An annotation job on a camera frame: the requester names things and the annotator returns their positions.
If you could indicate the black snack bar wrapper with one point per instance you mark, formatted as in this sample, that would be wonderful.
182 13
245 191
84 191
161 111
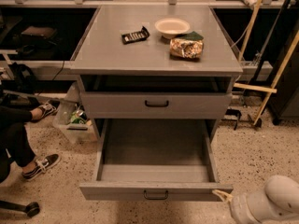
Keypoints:
134 37

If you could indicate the black backpack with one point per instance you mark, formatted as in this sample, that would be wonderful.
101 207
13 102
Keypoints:
24 77

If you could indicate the grey drawer cabinet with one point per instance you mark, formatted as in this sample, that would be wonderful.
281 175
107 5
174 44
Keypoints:
105 64

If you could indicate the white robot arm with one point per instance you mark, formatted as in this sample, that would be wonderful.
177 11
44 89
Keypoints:
277 200

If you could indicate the crumpled chip bag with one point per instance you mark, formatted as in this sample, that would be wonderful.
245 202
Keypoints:
188 46

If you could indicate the black sneaker far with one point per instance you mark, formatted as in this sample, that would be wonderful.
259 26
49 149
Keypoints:
43 111

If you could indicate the person leg black trousers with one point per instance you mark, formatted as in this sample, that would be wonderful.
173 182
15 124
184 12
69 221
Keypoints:
13 138

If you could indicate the clear plastic bin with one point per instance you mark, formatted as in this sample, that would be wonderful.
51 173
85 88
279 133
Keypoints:
75 133

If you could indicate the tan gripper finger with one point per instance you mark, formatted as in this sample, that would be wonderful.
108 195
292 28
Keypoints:
224 196

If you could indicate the grey bottom drawer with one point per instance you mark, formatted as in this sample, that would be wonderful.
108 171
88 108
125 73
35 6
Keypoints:
154 160

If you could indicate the green soda can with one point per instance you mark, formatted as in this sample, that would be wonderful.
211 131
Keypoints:
78 117

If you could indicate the office chair base wheel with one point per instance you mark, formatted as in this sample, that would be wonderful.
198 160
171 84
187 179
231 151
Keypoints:
30 209

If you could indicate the grey upper drawer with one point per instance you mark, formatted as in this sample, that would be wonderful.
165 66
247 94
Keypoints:
125 105

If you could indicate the dark box on shelf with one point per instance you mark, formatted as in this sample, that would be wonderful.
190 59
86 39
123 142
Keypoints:
35 35

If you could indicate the black sneaker near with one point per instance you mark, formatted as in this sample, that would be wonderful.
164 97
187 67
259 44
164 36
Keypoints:
37 167

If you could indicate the wooden stick frame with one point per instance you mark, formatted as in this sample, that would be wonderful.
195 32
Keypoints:
258 60

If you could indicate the black sneaker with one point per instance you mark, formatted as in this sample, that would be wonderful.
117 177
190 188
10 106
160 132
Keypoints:
37 167
43 111

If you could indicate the grey drawer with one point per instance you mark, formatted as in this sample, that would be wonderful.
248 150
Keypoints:
125 105
154 160

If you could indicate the white paper bowl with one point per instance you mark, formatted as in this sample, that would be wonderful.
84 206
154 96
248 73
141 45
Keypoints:
171 27

